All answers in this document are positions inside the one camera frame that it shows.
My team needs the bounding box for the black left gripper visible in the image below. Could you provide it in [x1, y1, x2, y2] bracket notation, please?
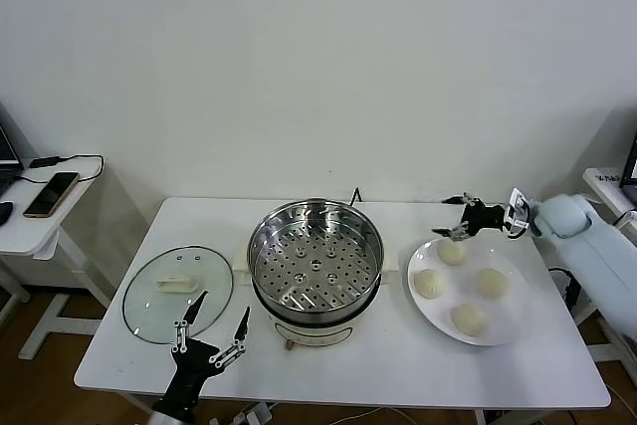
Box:
[151, 290, 252, 414]

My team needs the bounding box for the black cable with adapter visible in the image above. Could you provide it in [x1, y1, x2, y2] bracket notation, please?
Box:
[548, 267, 583, 310]

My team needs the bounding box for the black charger with cable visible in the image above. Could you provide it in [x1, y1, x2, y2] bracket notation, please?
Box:
[9, 153, 106, 185]

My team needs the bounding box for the round glass pot lid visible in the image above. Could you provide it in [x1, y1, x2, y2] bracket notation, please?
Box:
[121, 244, 235, 345]

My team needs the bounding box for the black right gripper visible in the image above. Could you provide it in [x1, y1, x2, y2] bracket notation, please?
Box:
[431, 192, 508, 243]

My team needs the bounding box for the smartphone with gold edge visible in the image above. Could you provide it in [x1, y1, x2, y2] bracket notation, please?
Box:
[23, 171, 81, 220]

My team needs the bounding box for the white table leg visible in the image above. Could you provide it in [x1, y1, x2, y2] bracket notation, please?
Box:
[472, 408, 546, 425]

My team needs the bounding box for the dark laptop beside mouse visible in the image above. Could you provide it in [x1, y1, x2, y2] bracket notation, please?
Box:
[0, 104, 26, 197]

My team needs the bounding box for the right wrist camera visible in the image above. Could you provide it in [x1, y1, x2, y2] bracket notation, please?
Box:
[506, 187, 532, 241]

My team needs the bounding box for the white side table with phone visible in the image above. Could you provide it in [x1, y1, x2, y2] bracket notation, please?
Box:
[0, 158, 113, 362]

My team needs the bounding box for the white steamed baozi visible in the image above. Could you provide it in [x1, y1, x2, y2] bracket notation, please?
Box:
[476, 267, 511, 300]
[414, 268, 448, 301]
[436, 238, 468, 267]
[451, 303, 489, 337]

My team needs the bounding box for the white round plate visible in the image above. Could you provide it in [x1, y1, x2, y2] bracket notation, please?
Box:
[406, 237, 533, 347]

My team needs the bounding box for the perforated steel steamer basket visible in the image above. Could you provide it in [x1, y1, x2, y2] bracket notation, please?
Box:
[232, 197, 401, 316]

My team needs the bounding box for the white power strip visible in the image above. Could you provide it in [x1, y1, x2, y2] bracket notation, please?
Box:
[231, 400, 274, 425]

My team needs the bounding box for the white electric cooker base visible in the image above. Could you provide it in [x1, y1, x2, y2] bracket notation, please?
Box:
[232, 268, 401, 351]

